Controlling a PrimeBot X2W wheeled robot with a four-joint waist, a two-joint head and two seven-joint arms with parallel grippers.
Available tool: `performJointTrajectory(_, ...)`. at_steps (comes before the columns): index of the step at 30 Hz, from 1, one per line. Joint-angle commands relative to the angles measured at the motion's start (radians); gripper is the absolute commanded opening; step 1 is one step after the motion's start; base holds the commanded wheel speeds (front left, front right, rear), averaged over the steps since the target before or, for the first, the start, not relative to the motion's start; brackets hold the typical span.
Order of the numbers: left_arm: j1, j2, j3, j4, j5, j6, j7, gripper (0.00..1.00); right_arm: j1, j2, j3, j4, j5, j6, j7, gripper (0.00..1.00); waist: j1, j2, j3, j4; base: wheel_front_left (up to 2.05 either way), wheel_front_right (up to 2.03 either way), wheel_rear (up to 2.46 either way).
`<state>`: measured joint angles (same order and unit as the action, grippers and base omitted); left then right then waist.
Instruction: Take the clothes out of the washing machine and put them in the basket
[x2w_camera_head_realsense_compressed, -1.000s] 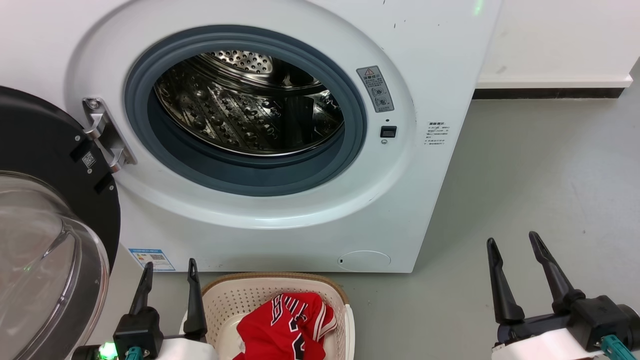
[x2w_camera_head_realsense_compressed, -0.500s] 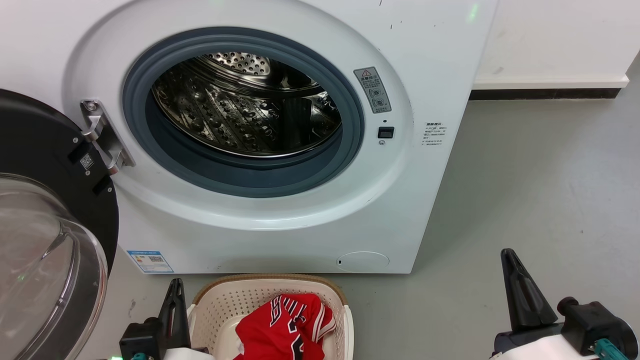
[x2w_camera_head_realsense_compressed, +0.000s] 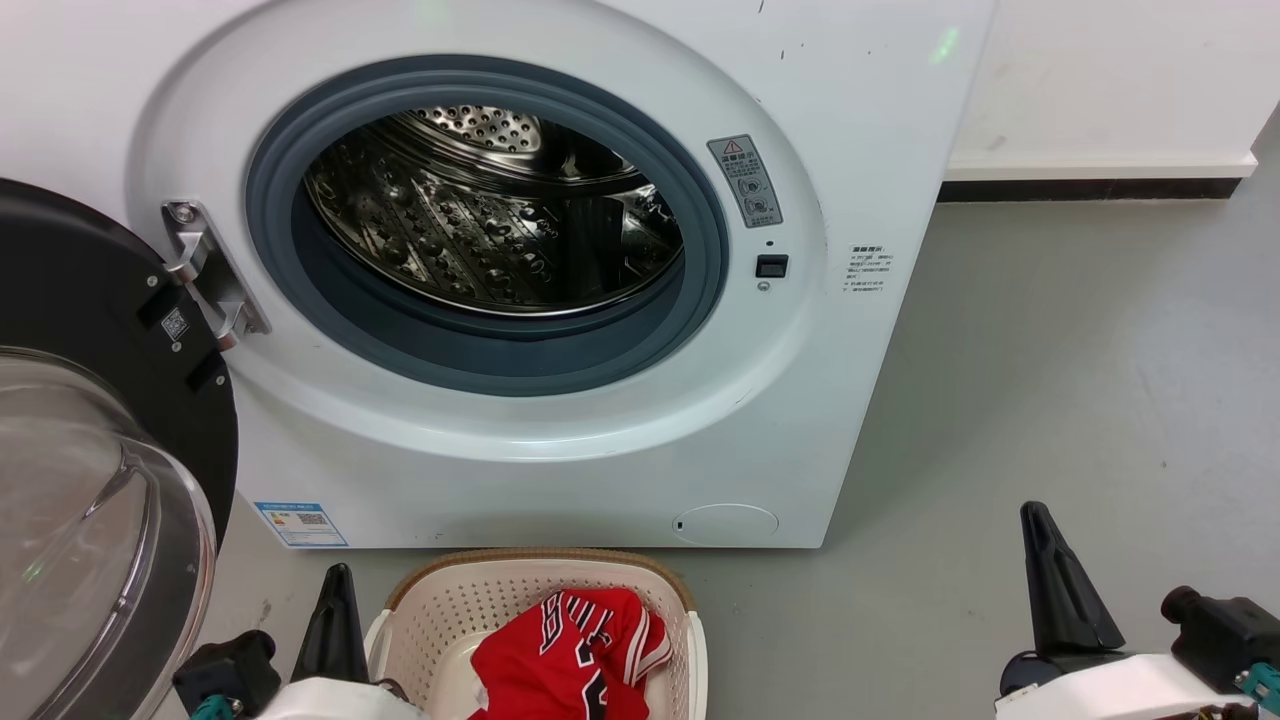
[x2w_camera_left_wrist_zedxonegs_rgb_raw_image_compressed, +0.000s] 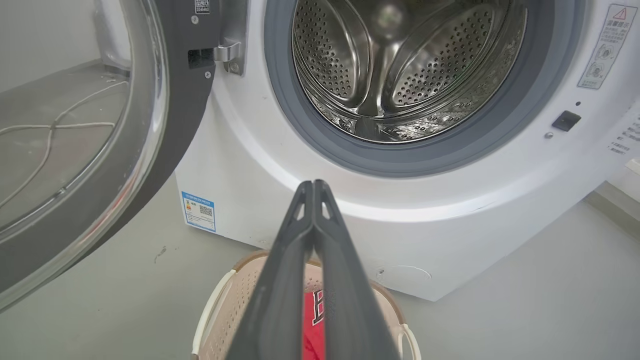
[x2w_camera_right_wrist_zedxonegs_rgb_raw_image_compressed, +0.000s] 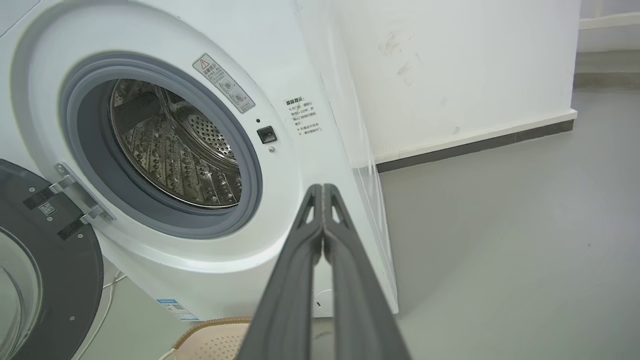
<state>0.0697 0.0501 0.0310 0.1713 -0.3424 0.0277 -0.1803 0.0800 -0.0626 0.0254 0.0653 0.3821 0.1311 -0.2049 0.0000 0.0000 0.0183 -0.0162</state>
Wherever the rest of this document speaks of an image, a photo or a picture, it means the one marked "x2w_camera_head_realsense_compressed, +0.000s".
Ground white front-load washing machine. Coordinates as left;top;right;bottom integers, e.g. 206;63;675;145
0;0;1001;549

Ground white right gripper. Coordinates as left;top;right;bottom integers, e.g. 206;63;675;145
995;503;1261;720

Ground washing machine door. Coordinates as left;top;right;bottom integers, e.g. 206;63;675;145
0;178;241;720

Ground red basketball jersey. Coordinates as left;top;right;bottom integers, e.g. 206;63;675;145
468;588;673;720

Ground cream perforated laundry basket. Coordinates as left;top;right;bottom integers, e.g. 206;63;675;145
363;548;709;720

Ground dark baseboard strip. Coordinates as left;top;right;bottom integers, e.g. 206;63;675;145
938;178;1243;204

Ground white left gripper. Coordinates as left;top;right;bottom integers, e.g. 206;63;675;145
255;563;426;720

